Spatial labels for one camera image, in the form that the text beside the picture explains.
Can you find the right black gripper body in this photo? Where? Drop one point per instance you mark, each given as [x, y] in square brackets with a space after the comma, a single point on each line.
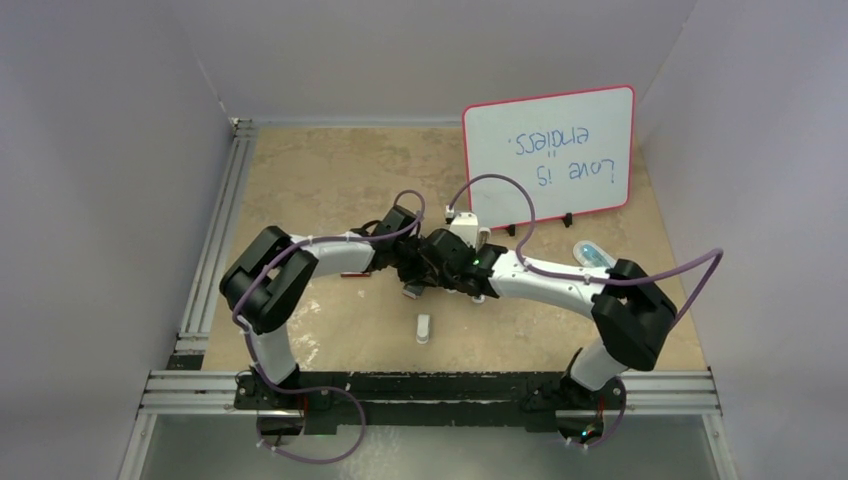
[449, 282]

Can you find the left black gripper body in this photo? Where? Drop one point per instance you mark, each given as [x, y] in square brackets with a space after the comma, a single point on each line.
[411, 266]

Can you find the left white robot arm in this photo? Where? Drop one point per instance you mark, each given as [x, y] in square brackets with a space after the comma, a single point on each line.
[263, 287]

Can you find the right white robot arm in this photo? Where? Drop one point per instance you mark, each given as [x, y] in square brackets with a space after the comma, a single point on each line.
[632, 315]

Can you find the blue patterned oval case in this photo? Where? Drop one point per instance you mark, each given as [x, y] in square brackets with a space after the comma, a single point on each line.
[590, 255]

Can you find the red-framed whiteboard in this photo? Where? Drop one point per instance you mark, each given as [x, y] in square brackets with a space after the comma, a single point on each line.
[549, 156]

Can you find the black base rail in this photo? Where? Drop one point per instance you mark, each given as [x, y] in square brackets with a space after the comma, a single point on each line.
[537, 402]

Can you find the aluminium frame rail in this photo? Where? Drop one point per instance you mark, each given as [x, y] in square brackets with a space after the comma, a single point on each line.
[198, 316]

